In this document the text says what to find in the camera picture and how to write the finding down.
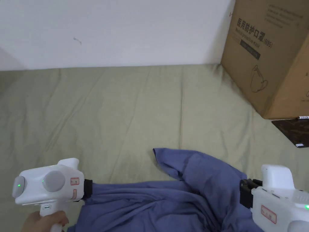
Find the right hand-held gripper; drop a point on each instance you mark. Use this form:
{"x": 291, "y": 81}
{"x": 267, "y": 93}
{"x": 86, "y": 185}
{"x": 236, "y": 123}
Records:
{"x": 277, "y": 200}

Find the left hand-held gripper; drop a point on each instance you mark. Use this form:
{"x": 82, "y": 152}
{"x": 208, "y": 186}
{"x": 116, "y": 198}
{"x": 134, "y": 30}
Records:
{"x": 48, "y": 183}

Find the blue shirt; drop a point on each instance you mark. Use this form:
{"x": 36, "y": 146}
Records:
{"x": 169, "y": 193}

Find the person's left hand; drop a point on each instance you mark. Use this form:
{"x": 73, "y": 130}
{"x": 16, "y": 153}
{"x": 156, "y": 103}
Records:
{"x": 41, "y": 221}

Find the dark patterned flat board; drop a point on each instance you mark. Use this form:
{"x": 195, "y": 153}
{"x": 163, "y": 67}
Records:
{"x": 293, "y": 131}

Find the white marker pen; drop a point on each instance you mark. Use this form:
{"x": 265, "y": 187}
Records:
{"x": 302, "y": 117}

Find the bed with pale green sheet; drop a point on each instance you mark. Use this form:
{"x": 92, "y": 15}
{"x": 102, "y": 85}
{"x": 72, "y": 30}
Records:
{"x": 108, "y": 108}

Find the large brown cardboard carton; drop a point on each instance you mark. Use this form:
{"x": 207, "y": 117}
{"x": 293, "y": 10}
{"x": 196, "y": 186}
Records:
{"x": 270, "y": 55}

